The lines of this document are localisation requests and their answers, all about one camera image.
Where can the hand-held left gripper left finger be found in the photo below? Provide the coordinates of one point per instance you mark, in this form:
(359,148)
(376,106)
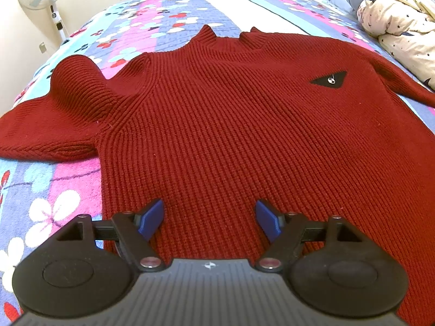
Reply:
(151,219)

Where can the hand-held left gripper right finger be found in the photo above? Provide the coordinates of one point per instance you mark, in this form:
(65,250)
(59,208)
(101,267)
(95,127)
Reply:
(267,219)

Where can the red knit sweater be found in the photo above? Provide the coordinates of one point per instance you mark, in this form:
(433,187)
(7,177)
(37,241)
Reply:
(217,125)

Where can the floral striped bed sheet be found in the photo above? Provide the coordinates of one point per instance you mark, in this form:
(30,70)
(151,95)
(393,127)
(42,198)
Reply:
(159,20)

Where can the cream star-print duvet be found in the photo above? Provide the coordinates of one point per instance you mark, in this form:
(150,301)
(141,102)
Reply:
(401,17)

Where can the wall power outlet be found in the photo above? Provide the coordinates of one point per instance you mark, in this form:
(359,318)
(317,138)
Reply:
(42,47)

